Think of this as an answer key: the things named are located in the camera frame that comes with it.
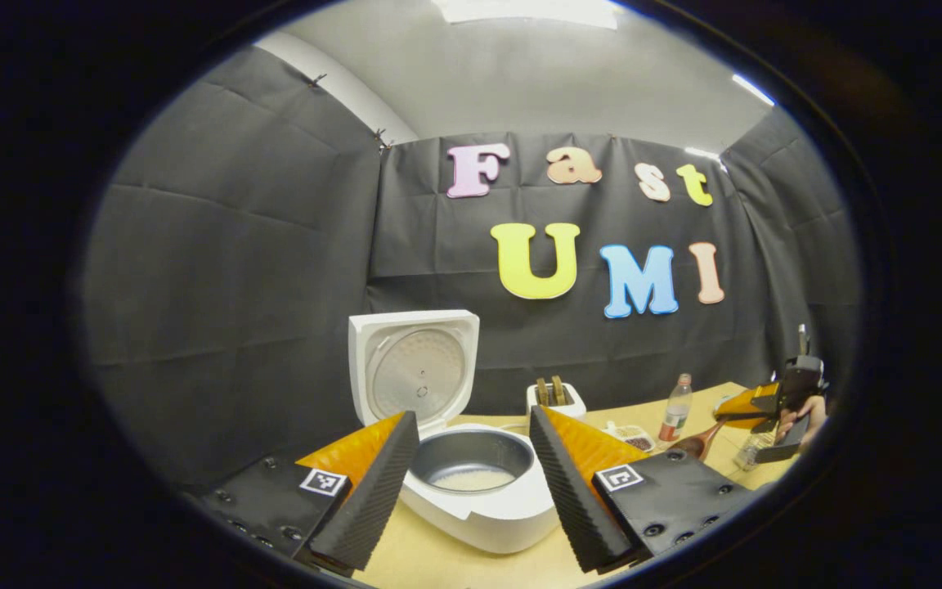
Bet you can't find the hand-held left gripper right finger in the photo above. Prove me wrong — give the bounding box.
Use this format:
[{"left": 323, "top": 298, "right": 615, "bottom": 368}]
[{"left": 530, "top": 405, "right": 766, "bottom": 573}]

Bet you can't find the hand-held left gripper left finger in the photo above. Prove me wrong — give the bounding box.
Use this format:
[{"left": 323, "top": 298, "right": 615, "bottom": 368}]
[{"left": 197, "top": 409, "right": 421, "bottom": 573}]

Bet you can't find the metal wire chopstick holder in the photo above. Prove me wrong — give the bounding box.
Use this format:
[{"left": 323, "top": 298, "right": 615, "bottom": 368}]
[{"left": 733, "top": 429, "right": 774, "bottom": 472}]

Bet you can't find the brown wooden spoon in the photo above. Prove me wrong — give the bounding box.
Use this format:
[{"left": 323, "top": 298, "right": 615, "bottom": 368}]
[{"left": 671, "top": 420, "right": 727, "bottom": 461}]

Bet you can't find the white divided rice tray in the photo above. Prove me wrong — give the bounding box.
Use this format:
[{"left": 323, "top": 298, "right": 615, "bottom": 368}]
[{"left": 602, "top": 420, "right": 657, "bottom": 453}]

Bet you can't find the white rice cooker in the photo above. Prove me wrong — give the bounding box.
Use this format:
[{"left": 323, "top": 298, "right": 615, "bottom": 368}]
[{"left": 348, "top": 309, "right": 560, "bottom": 555}]

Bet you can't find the clear plastic bottle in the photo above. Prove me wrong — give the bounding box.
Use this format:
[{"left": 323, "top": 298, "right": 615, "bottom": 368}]
[{"left": 657, "top": 374, "right": 694, "bottom": 443}]

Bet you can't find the white toaster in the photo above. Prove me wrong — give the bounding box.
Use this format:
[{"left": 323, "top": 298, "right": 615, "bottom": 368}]
[{"left": 526, "top": 375, "right": 588, "bottom": 423}]

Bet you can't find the narrow ceiling light strip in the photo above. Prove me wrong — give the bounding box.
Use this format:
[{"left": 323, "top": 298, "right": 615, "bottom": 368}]
[{"left": 731, "top": 74, "right": 777, "bottom": 108}]

